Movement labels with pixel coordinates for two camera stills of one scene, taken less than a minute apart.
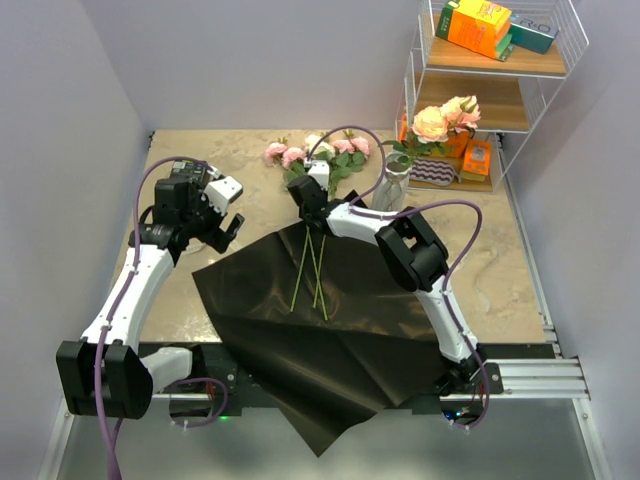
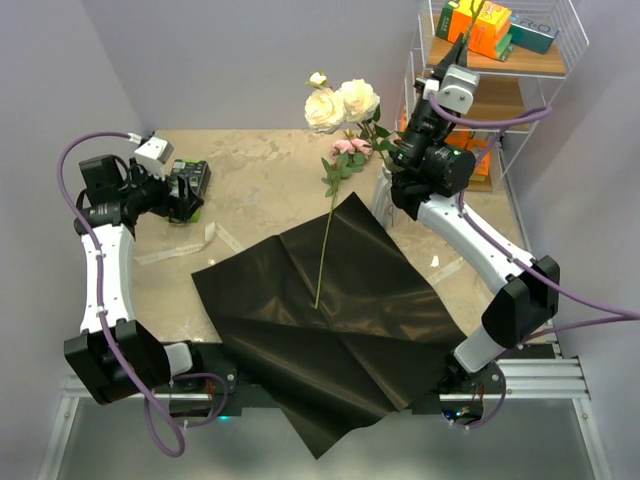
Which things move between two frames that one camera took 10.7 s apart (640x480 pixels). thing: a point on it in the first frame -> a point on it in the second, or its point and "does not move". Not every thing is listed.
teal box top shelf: (532, 33) does not move
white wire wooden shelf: (476, 82) does not move
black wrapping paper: (320, 329) does not move
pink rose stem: (291, 160) -> (474, 16)
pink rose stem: (346, 155) does not move
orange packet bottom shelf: (477, 158) does not move
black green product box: (190, 171) does not move
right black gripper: (321, 190) -> (456, 56)
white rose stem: (324, 146) -> (328, 109)
